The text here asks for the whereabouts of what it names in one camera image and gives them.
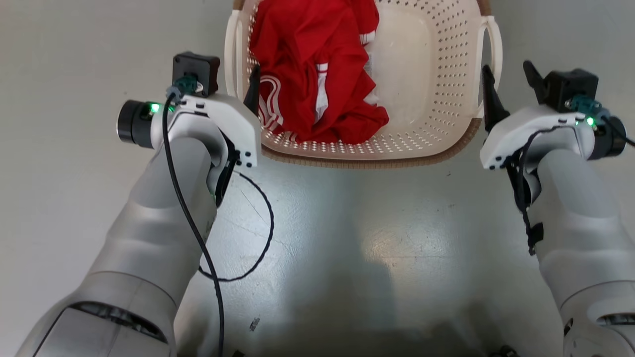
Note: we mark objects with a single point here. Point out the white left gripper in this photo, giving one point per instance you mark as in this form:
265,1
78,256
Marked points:
233,119

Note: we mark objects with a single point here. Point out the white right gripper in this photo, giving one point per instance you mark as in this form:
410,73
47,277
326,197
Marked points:
516,131

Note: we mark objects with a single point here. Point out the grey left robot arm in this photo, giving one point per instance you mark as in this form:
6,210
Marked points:
149,223

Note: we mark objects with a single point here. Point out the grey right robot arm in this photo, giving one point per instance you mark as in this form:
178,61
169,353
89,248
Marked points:
580,223

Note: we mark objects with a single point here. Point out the cream perforated plastic laundry basket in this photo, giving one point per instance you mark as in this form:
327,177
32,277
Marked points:
426,74

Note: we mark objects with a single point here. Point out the red garment with white stripes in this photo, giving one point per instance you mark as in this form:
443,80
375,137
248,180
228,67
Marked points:
307,59

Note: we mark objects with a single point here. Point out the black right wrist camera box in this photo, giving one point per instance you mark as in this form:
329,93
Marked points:
568,87

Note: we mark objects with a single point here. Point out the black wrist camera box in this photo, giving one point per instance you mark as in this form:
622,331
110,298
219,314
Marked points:
568,87
198,67

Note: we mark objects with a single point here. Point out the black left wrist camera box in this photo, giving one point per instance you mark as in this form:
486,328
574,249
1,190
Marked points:
198,67

